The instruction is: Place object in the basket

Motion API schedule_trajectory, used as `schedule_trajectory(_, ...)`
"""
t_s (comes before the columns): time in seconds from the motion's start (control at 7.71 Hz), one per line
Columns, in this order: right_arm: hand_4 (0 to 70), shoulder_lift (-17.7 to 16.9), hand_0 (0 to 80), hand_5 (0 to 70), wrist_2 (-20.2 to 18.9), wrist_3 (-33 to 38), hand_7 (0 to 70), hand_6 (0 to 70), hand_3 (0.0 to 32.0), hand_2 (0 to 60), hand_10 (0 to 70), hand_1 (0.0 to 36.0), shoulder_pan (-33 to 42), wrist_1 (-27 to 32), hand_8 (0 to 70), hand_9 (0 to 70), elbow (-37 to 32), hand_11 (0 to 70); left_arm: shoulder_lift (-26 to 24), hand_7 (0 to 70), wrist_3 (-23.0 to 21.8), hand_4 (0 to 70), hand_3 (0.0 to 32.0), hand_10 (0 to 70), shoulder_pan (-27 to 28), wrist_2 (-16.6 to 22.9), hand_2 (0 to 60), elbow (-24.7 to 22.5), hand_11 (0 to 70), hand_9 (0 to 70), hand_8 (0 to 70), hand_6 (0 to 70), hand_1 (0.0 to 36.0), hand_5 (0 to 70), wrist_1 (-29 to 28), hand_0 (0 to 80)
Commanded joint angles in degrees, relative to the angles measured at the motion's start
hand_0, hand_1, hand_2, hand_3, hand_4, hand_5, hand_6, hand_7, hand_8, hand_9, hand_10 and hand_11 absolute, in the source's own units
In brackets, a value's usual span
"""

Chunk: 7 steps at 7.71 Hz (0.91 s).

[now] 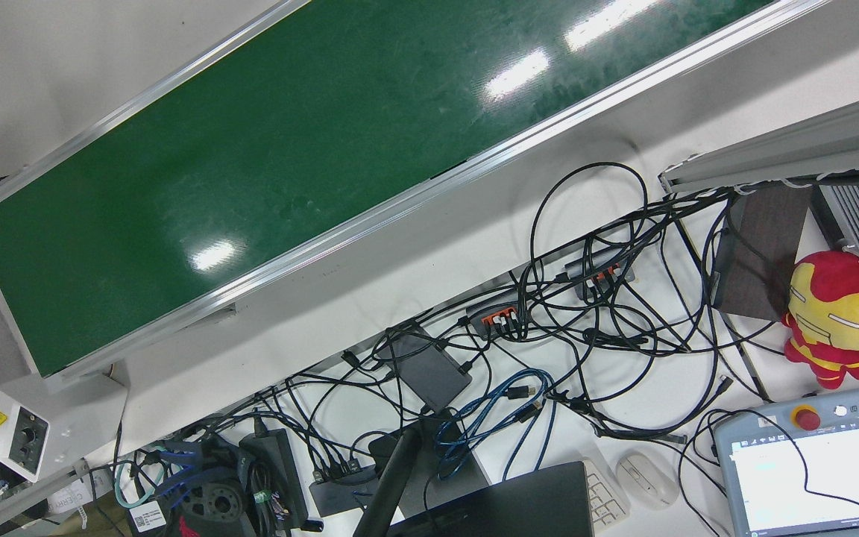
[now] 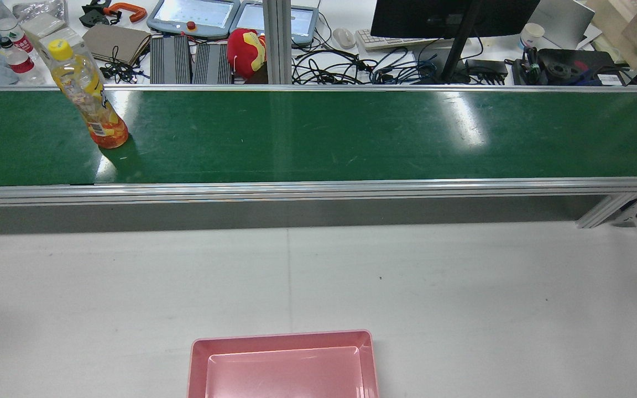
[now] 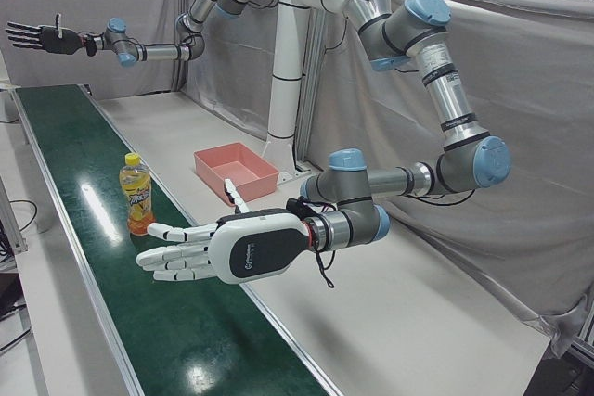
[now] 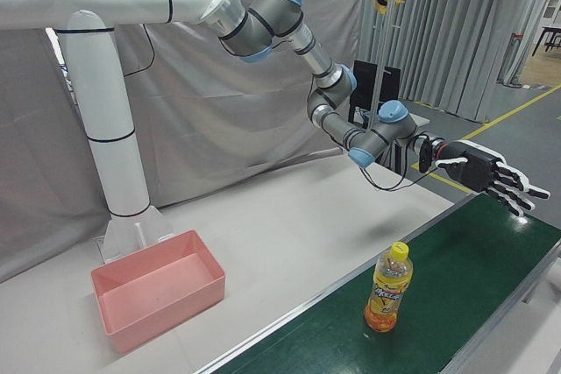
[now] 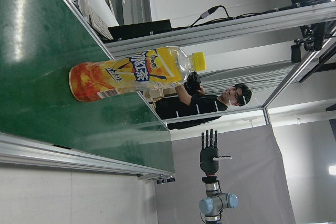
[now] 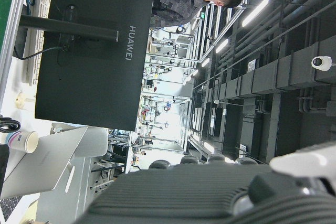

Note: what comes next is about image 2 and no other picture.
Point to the brown notebook folder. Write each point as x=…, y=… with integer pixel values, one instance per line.
x=116, y=43

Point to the clear plastic bag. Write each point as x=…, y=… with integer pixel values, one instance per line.
x=42, y=10

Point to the grey teach pendant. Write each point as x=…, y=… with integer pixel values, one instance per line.
x=302, y=25
x=194, y=16

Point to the black round device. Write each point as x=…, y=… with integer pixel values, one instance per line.
x=564, y=67

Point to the white keyboard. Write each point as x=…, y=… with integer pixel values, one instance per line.
x=390, y=40

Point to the black monitor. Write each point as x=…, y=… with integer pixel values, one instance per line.
x=451, y=16

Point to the water bottle red label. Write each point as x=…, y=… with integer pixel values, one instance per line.
x=8, y=25
x=20, y=62

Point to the red plush toy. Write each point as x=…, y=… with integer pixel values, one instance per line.
x=245, y=51

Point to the white round jar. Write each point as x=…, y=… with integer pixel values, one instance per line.
x=532, y=36

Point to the silver laptop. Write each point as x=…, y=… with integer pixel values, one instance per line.
x=564, y=22

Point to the grey computer mouse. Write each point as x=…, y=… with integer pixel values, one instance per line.
x=344, y=37

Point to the orange juice bottle yellow cap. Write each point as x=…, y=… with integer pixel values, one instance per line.
x=90, y=94

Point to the aluminium conveyor leg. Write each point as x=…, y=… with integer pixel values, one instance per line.
x=606, y=211

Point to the cardboard boxes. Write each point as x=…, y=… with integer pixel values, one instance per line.
x=636, y=27

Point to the pink plastic basket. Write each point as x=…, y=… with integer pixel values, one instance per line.
x=282, y=367

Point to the orange and black clamp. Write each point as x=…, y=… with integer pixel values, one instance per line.
x=125, y=10

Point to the green conveyor belt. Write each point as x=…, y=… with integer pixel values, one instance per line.
x=318, y=138

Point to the black ribbed heat-sink box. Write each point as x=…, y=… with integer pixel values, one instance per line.
x=170, y=61
x=213, y=63

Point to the aluminium profile post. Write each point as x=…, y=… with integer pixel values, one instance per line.
x=277, y=38

